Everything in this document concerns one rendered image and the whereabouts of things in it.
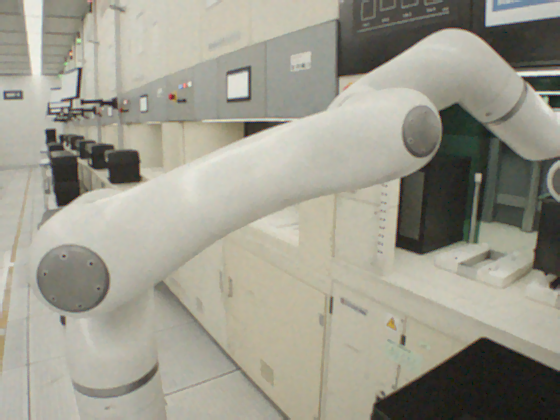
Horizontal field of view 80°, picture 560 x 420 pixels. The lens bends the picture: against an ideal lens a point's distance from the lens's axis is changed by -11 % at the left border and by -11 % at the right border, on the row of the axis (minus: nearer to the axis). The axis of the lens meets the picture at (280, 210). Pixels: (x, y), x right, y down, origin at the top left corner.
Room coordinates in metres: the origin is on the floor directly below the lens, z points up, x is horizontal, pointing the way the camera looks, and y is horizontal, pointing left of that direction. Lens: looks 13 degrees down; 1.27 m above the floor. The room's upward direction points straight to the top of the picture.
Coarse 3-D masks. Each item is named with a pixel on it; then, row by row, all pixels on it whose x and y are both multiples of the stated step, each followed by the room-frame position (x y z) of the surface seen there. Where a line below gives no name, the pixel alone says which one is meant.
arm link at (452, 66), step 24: (432, 48) 0.50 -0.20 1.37; (456, 48) 0.49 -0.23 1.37; (480, 48) 0.50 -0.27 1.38; (384, 72) 0.54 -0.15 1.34; (408, 72) 0.51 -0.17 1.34; (432, 72) 0.50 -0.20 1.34; (456, 72) 0.49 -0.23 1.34; (480, 72) 0.49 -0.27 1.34; (504, 72) 0.50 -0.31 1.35; (432, 96) 0.51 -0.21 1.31; (456, 96) 0.51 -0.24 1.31; (480, 96) 0.51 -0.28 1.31; (504, 96) 0.51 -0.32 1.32; (480, 120) 0.55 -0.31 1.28
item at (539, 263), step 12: (552, 204) 0.75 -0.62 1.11; (540, 216) 0.78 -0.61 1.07; (552, 216) 0.75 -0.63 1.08; (540, 228) 0.77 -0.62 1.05; (552, 228) 0.75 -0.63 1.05; (540, 240) 0.77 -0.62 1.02; (552, 240) 0.75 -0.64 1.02; (540, 252) 0.77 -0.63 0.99; (552, 252) 0.74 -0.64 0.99; (540, 264) 0.76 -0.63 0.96; (552, 264) 0.74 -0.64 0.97; (552, 288) 0.74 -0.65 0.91
